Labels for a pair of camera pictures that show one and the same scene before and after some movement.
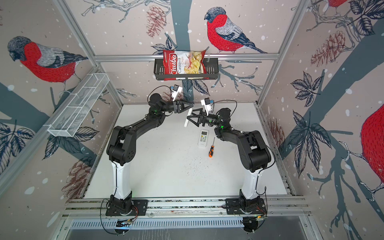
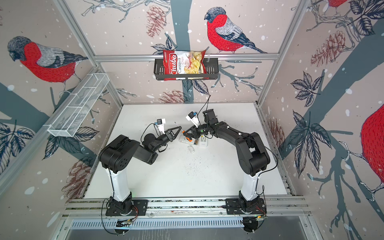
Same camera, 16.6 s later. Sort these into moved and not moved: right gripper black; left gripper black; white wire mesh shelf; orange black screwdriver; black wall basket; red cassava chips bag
Moved: orange black screwdriver; left gripper black; right gripper black
Not moved: black wall basket; white wire mesh shelf; red cassava chips bag
